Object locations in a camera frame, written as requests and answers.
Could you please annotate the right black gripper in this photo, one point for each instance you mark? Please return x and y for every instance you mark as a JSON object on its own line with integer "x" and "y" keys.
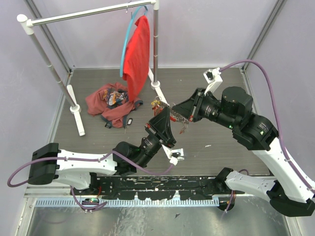
{"x": 185, "y": 108}

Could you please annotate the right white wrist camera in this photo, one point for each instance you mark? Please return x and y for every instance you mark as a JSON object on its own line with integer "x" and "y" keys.
{"x": 213, "y": 78}

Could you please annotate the blue clothes hanger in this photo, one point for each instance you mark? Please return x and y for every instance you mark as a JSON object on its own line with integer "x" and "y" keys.
{"x": 132, "y": 20}

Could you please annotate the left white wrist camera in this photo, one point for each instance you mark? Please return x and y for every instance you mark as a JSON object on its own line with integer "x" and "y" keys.
{"x": 174, "y": 155}

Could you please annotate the small electronics board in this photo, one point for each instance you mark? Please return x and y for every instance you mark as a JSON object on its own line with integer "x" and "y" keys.
{"x": 90, "y": 202}

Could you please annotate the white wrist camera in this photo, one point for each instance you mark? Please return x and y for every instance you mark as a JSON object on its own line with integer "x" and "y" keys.
{"x": 174, "y": 155}
{"x": 213, "y": 78}

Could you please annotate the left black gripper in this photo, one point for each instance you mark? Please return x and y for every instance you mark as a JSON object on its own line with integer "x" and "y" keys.
{"x": 161, "y": 123}

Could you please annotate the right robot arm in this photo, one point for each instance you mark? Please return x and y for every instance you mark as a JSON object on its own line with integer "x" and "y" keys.
{"x": 287, "y": 194}

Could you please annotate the grey cable duct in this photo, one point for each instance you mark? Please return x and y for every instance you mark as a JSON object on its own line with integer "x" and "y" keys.
{"x": 175, "y": 202}

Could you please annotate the dark red printed shirt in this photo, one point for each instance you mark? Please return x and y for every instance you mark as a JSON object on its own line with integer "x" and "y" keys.
{"x": 111, "y": 102}

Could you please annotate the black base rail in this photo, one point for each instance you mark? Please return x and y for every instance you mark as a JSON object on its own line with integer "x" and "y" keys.
{"x": 155, "y": 188}

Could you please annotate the bright red shirt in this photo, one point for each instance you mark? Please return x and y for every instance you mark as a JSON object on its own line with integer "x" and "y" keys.
{"x": 137, "y": 56}

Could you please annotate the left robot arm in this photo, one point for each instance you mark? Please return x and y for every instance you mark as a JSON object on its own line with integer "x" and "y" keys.
{"x": 52, "y": 164}

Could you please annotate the black key tag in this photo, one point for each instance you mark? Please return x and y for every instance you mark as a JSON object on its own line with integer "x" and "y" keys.
{"x": 128, "y": 122}

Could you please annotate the red handled keyring with keys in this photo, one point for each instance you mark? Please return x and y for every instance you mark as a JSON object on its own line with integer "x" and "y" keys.
{"x": 158, "y": 105}

